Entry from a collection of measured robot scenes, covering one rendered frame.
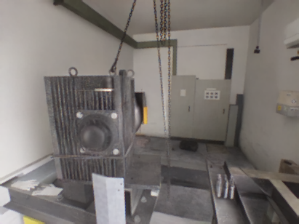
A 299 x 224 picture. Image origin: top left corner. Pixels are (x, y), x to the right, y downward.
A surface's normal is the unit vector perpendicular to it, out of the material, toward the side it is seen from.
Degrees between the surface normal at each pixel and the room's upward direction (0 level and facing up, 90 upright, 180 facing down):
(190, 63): 90
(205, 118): 90
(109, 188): 90
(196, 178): 90
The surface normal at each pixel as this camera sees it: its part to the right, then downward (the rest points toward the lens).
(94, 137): -0.09, 0.19
